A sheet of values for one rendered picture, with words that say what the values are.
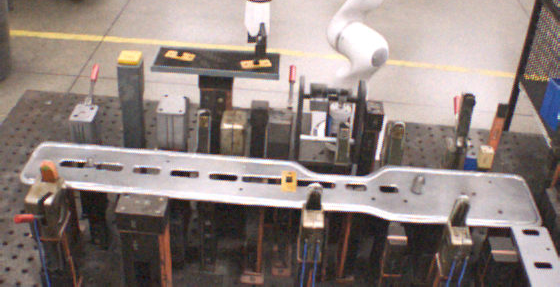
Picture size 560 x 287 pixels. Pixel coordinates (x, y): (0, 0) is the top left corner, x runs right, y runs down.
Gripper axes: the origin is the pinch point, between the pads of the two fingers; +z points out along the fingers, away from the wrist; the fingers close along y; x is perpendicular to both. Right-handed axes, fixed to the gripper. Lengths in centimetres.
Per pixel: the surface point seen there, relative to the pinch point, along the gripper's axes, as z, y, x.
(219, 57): 5.8, -6.1, -9.4
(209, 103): 18.1, -1.0, -13.1
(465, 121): 8, 35, 51
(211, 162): 21.8, 23.1, -16.9
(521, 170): 52, 8, 100
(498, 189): 22, 50, 57
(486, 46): 122, -222, 238
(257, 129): 19.1, 13.5, -2.0
